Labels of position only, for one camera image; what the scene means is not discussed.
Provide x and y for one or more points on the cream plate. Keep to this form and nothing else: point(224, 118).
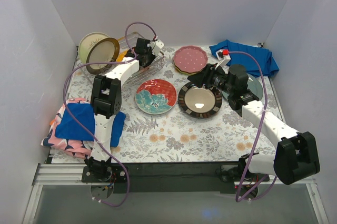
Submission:
point(87, 43)

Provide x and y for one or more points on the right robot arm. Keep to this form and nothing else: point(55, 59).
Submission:
point(296, 155)

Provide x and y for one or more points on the blue folded towel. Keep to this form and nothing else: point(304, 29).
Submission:
point(70, 129)

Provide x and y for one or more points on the brown rim beige plate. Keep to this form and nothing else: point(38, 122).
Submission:
point(104, 51)

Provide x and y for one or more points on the yellow polka dot plate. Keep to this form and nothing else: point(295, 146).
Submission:
point(123, 49)

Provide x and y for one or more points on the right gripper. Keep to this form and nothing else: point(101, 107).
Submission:
point(207, 74)

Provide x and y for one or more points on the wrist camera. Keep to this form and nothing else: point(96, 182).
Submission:
point(156, 46)
point(223, 57)

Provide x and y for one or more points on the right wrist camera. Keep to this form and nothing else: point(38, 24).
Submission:
point(223, 57)

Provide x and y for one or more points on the wire dish rack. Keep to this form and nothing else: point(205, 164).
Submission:
point(131, 39)

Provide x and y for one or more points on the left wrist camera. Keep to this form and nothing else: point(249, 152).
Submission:
point(156, 46)

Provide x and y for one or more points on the grey-blue plate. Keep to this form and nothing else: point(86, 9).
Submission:
point(254, 87)

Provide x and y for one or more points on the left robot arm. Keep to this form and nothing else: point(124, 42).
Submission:
point(106, 100)

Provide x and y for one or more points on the red blue floral plate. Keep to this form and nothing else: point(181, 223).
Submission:
point(156, 96)

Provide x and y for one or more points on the green polka dot plate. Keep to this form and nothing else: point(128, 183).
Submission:
point(188, 69)

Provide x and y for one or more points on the floral tablecloth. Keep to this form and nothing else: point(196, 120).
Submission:
point(174, 135)

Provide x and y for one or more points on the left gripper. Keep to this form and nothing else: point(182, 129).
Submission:
point(144, 58)

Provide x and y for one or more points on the black checkered rim plate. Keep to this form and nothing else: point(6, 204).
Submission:
point(198, 102)

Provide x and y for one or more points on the pink polka dot plate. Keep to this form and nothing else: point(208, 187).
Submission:
point(190, 55)

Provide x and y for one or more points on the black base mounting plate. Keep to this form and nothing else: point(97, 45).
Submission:
point(215, 176)

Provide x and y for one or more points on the pink patterned cloth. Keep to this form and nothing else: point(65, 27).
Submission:
point(76, 148)

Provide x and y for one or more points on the aluminium frame rail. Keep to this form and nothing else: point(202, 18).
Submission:
point(59, 196)

